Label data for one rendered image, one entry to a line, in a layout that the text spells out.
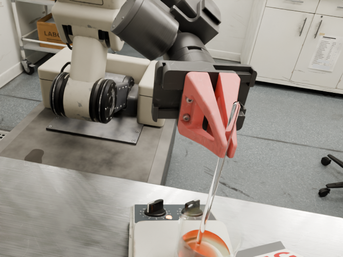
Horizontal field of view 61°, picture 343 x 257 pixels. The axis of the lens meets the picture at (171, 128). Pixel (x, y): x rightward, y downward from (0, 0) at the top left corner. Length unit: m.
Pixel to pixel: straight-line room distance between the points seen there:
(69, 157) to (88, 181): 0.65
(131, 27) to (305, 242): 0.43
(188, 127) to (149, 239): 0.16
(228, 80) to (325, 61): 2.61
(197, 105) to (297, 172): 1.70
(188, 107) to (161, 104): 0.04
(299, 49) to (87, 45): 2.03
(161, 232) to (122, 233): 0.12
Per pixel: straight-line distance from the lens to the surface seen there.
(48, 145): 1.28
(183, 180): 1.64
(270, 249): 0.51
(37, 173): 0.60
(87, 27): 1.09
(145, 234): 0.38
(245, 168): 1.82
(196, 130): 0.28
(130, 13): 0.33
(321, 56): 2.84
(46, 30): 2.58
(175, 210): 0.46
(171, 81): 0.27
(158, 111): 0.30
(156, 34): 0.34
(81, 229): 0.50
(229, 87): 0.27
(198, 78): 0.26
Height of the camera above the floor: 1.15
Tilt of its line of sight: 35 degrees down
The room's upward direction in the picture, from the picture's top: 7 degrees clockwise
